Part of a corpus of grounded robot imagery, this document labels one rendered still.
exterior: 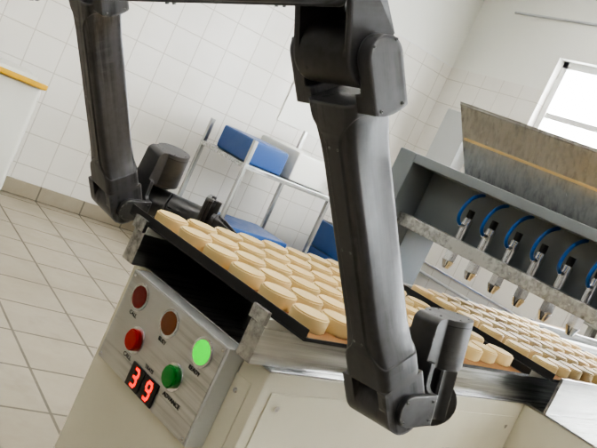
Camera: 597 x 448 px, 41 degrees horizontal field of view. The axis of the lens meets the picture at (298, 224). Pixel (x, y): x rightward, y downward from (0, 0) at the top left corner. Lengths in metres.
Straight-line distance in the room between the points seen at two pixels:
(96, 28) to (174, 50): 4.26
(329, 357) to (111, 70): 0.50
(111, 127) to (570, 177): 0.90
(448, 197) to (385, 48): 1.13
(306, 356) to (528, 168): 0.82
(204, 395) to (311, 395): 0.14
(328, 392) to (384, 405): 0.23
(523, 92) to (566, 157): 4.41
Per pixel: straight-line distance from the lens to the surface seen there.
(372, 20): 0.69
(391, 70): 0.69
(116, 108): 1.19
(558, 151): 1.64
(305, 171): 5.20
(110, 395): 1.21
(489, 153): 1.74
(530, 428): 1.54
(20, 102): 4.47
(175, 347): 1.06
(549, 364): 1.54
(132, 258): 1.16
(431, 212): 1.81
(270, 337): 0.95
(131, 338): 1.12
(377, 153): 0.74
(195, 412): 1.01
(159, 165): 1.29
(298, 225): 6.15
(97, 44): 1.13
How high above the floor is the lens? 1.12
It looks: 6 degrees down
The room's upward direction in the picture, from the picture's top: 25 degrees clockwise
